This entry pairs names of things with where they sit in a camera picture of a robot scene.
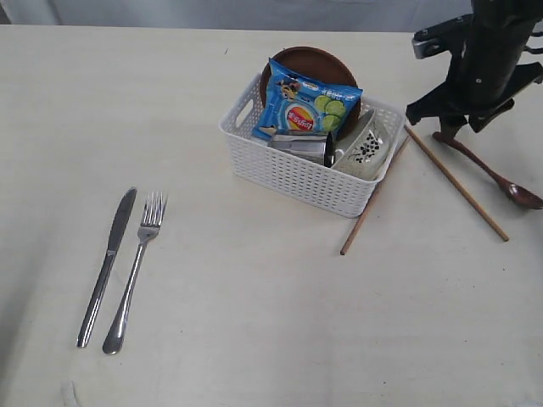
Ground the brown wooden spoon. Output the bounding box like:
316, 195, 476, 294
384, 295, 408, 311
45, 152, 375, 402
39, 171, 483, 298
433, 131, 542, 210

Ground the white perforated plastic basket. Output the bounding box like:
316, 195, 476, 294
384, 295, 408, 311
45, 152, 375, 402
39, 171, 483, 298
219, 73, 406, 218

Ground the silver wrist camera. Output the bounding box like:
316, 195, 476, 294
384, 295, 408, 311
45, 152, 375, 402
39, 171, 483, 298
411, 14, 473, 59

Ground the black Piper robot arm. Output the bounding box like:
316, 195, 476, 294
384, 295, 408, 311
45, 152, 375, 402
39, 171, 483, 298
406, 1, 542, 132

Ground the blue chips bag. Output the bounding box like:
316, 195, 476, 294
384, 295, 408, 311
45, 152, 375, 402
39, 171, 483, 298
252, 59, 362, 141

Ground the silver table knife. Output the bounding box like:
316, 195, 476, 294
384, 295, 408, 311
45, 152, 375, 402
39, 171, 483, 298
76, 187, 137, 348

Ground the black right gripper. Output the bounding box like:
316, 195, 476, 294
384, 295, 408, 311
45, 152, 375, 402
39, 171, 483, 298
406, 25, 542, 132

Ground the wooden chopstick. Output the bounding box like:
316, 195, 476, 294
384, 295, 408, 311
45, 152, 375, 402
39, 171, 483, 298
339, 138, 408, 256
404, 125, 510, 242

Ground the white floral ceramic bowl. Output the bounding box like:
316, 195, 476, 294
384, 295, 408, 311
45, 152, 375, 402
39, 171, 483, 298
332, 109, 391, 181

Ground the silver metal fork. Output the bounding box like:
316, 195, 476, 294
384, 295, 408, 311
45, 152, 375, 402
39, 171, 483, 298
102, 192, 168, 355

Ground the brown round plate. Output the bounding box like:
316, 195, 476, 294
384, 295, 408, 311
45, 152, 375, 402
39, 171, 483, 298
259, 46, 361, 139

